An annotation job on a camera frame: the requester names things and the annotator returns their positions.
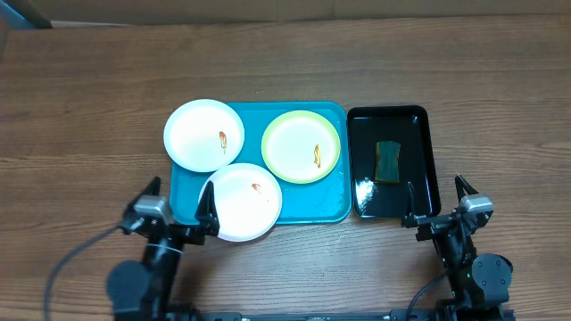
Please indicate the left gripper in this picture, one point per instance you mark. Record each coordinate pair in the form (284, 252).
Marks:
(205, 217)

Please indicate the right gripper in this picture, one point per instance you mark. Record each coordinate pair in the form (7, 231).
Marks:
(436, 226)

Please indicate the green and yellow sponge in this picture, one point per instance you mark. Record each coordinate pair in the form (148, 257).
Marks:
(387, 162)

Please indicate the white plate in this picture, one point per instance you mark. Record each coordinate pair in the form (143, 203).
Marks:
(248, 201)
(203, 135)

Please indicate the light green plate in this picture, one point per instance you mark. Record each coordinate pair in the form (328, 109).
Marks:
(300, 147)

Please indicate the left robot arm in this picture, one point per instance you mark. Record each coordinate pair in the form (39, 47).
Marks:
(140, 290)

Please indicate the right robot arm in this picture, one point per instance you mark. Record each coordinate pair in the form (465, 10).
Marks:
(479, 282)

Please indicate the black rectangular tray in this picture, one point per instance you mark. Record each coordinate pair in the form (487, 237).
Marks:
(407, 125)

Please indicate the teal plastic tray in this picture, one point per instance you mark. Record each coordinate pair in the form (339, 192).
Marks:
(328, 200)

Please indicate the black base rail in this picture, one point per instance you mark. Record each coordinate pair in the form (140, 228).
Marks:
(393, 315)

